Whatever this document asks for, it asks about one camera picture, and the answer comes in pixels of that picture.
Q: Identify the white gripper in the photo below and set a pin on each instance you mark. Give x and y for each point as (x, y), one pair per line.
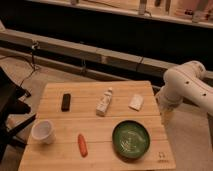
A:
(165, 108)

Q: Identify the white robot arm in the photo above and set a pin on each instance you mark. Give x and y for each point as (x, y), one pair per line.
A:
(185, 81)

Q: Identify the green round plate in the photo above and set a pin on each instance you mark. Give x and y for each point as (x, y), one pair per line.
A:
(130, 139)

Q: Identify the white tube bottle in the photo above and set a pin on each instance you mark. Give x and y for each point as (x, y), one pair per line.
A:
(104, 102)

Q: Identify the orange carrot toy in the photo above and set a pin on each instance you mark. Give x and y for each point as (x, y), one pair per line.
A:
(82, 145)

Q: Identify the black rectangular block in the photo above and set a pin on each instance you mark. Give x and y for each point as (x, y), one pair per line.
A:
(65, 106)

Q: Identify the black chair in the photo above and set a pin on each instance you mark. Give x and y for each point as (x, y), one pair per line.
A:
(10, 104)

